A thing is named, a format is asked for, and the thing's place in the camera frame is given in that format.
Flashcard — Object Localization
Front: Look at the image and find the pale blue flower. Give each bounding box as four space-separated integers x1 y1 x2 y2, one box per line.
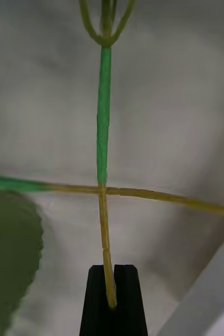
79 0 136 310
0 172 224 336

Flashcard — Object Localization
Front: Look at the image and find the shallow white box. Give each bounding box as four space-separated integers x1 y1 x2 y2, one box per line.
156 223 224 336

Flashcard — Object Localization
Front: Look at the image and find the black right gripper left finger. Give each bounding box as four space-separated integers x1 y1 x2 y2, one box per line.
79 265 115 336

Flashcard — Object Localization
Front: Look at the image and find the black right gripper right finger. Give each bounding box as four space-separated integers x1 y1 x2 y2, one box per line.
113 264 149 336

